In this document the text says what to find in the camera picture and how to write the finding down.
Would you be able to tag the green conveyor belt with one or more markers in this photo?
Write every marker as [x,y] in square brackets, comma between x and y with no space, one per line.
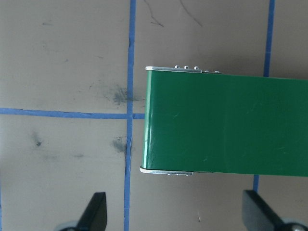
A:
[228,120]

